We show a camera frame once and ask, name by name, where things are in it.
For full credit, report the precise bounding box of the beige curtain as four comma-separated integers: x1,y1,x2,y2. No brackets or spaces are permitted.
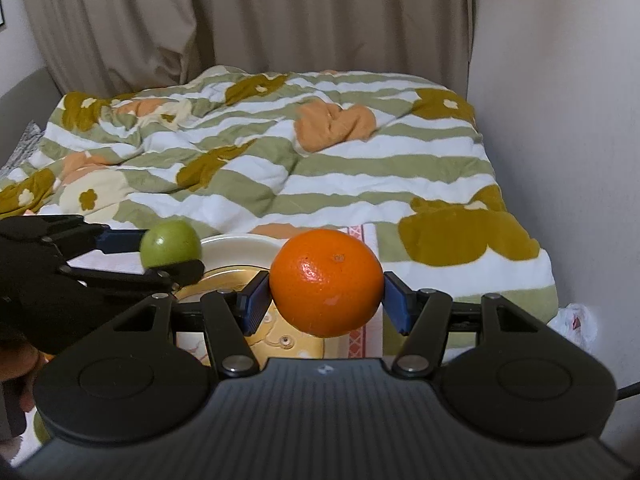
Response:
24,0,474,96

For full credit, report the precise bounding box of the large orange mandarin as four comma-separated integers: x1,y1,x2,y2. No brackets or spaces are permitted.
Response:
269,229,384,338

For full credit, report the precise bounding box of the grey sofa headboard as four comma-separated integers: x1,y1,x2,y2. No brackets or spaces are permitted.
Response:
0,68,62,164

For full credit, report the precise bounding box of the grey patterned pillow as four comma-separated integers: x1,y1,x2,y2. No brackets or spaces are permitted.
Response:
0,122,44,178

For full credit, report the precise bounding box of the white plastic bag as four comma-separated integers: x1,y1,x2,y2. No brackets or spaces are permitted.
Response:
548,304,598,353

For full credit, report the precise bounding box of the cream fruit bowl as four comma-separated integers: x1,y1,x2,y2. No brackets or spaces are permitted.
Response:
177,234,324,365

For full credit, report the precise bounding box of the green apple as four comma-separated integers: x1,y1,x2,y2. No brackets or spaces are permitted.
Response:
139,220,202,269

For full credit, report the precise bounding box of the striped floral blanket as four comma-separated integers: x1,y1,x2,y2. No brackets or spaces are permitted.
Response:
1,66,559,321

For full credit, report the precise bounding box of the person left hand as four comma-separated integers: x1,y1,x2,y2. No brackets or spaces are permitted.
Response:
0,342,47,413

